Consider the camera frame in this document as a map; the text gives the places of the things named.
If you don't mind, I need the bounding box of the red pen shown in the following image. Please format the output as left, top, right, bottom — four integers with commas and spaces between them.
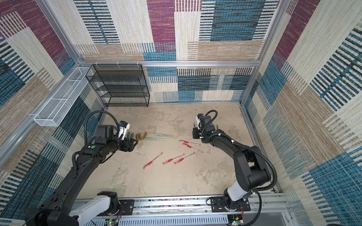
179, 140, 201, 146
183, 143, 204, 153
143, 152, 163, 169
162, 153, 185, 164
174, 152, 196, 164

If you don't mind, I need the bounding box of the mint highlighter pen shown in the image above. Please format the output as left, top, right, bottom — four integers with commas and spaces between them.
155, 133, 174, 137
144, 137, 165, 141

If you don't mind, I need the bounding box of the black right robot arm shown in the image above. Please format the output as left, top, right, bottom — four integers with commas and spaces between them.
192, 110, 277, 209

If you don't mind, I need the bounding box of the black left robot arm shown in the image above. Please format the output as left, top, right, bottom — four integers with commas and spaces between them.
24, 121, 138, 226

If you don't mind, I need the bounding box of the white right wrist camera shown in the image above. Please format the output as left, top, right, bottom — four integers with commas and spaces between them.
196, 114, 204, 129

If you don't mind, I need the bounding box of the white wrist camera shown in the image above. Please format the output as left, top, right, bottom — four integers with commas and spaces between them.
118, 121, 130, 140
196, 114, 204, 129

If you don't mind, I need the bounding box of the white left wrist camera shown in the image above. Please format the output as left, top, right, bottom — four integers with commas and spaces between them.
118, 121, 130, 140

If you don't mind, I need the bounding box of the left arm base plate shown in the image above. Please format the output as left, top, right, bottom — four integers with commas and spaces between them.
98, 199, 135, 217

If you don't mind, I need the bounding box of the black wire mesh shelf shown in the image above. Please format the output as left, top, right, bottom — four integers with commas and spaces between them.
85, 64, 150, 107

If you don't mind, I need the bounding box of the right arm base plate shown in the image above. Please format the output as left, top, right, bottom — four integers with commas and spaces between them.
206, 195, 251, 212

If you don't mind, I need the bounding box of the white wire mesh basket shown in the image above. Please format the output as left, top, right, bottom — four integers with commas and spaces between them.
34, 67, 89, 127

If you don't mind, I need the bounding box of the aluminium front rail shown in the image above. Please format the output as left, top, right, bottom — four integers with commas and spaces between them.
76, 192, 289, 226

